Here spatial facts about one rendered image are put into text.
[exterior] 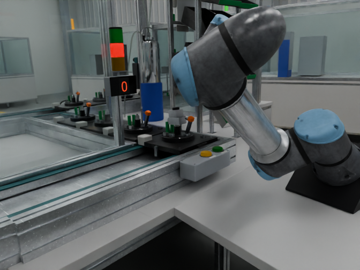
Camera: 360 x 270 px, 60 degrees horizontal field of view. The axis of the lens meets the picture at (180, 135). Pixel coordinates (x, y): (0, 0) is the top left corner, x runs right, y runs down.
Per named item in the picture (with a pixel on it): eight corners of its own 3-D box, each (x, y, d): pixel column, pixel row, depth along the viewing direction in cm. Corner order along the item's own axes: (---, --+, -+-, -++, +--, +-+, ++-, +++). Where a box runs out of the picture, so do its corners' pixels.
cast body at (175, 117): (186, 123, 129) (185, 106, 127) (179, 125, 126) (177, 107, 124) (172, 122, 134) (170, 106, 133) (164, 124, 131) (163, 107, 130)
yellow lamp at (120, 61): (128, 70, 118) (127, 57, 117) (117, 70, 114) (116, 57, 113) (120, 70, 121) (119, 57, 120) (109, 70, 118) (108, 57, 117)
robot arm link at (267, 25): (278, -17, 52) (264, -2, 96) (221, 22, 56) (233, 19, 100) (310, 44, 54) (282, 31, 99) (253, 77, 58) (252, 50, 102)
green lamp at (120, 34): (126, 43, 116) (125, 29, 114) (115, 43, 112) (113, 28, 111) (118, 43, 119) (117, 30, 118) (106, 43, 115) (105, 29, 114)
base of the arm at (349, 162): (372, 148, 94) (365, 129, 89) (356, 191, 90) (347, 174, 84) (323, 141, 106) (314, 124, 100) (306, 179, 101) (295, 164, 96)
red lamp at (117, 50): (127, 57, 117) (126, 43, 116) (116, 57, 113) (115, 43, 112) (119, 57, 120) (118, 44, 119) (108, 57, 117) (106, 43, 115)
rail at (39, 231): (235, 161, 134) (235, 136, 131) (23, 264, 70) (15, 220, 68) (225, 158, 138) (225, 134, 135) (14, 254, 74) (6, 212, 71)
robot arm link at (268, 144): (316, 170, 91) (232, 43, 54) (269, 189, 96) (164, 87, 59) (300, 139, 98) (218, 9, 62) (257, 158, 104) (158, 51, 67)
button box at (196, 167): (230, 165, 118) (230, 149, 116) (195, 182, 103) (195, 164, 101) (215, 161, 122) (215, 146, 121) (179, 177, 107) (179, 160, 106)
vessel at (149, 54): (165, 82, 223) (162, 26, 213) (150, 83, 213) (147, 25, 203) (151, 81, 232) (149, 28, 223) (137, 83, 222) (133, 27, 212)
